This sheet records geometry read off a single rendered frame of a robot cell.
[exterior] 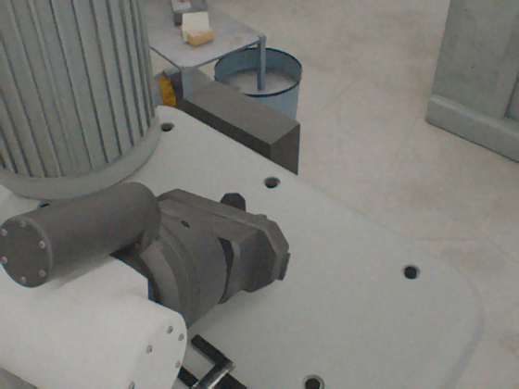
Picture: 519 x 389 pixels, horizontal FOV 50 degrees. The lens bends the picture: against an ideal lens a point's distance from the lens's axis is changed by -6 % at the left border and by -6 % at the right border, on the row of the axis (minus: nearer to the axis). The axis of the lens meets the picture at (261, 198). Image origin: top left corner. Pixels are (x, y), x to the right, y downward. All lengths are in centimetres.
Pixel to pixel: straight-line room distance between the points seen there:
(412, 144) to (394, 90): 60
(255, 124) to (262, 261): 52
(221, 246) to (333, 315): 13
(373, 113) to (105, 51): 348
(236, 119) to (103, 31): 47
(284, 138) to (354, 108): 305
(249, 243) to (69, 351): 19
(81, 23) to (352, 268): 31
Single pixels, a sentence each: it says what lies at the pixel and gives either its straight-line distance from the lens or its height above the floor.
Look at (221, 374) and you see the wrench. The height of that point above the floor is 190.
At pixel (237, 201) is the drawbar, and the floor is 196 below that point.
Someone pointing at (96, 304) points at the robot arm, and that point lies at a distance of 28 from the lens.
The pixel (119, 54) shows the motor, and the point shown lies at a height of 203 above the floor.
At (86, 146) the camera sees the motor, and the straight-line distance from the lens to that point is 57.
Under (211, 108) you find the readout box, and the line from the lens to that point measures 98.
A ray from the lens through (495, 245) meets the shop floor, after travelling 327.
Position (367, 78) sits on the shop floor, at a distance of 430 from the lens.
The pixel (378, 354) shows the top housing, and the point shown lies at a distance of 48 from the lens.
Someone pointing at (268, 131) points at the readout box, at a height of 173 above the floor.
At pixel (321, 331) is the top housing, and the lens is 49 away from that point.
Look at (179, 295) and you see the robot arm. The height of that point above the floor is 203.
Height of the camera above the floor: 230
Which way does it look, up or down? 45 degrees down
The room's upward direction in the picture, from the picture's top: straight up
